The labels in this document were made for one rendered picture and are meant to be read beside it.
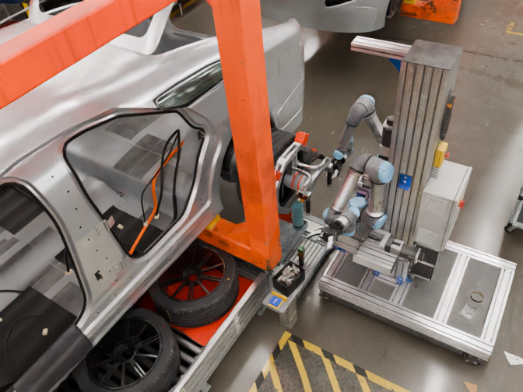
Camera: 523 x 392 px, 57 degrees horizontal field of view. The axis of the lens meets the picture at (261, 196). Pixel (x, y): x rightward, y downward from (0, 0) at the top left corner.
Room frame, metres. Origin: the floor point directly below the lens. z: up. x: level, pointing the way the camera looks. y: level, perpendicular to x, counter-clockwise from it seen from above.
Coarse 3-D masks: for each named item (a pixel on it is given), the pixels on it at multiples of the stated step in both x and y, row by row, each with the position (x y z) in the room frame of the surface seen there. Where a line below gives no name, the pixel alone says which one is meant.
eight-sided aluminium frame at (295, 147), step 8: (296, 144) 2.75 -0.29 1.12; (288, 152) 2.68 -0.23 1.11; (296, 152) 2.68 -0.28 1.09; (304, 152) 2.86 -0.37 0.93; (280, 160) 2.59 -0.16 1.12; (288, 160) 2.59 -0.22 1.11; (304, 160) 2.86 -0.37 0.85; (304, 168) 2.86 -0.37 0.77; (280, 176) 2.51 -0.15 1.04; (296, 192) 2.76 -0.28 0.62; (296, 200) 2.67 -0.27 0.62; (280, 208) 2.48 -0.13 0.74; (288, 208) 2.59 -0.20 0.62
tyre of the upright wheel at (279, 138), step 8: (272, 128) 2.94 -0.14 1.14; (272, 136) 2.79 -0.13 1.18; (280, 136) 2.79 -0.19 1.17; (288, 136) 2.79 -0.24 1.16; (272, 144) 2.71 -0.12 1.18; (280, 144) 2.70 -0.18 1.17; (288, 144) 2.76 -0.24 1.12; (280, 152) 2.67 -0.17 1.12; (240, 192) 2.56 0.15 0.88; (240, 200) 2.57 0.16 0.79; (288, 200) 2.72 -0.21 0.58
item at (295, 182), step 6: (294, 174) 2.64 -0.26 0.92; (300, 174) 2.63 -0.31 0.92; (288, 180) 2.62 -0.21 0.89; (294, 180) 2.60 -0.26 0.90; (300, 180) 2.58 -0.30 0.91; (306, 180) 2.57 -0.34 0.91; (288, 186) 2.61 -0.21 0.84; (294, 186) 2.58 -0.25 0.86; (300, 186) 2.55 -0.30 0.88; (312, 186) 2.57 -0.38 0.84
